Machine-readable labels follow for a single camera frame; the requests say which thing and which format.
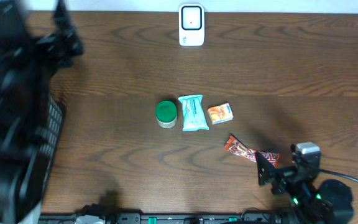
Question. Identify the teal wet wipes pack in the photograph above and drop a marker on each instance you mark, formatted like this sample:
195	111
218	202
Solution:
193	113

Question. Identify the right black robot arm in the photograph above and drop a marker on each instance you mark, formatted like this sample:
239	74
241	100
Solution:
331	202

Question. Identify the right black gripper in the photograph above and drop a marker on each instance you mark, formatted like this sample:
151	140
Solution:
284	173

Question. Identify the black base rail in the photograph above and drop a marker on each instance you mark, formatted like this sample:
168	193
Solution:
136	218

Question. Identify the white barcode scanner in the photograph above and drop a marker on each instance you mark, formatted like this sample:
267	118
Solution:
191	25

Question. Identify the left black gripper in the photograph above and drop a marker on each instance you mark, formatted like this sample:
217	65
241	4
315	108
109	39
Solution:
50	58

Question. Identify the orange Kleenex tissue pack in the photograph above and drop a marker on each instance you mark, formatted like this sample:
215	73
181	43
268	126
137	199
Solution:
220	114

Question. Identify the grey plastic mesh basket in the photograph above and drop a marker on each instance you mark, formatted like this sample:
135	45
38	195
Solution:
51	133

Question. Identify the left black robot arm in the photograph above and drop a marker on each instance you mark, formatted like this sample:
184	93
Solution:
31	120

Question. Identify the red Top chocolate bar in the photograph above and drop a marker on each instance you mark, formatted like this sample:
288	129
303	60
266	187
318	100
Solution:
238	148

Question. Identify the green lid jar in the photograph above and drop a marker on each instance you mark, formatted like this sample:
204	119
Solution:
166	114

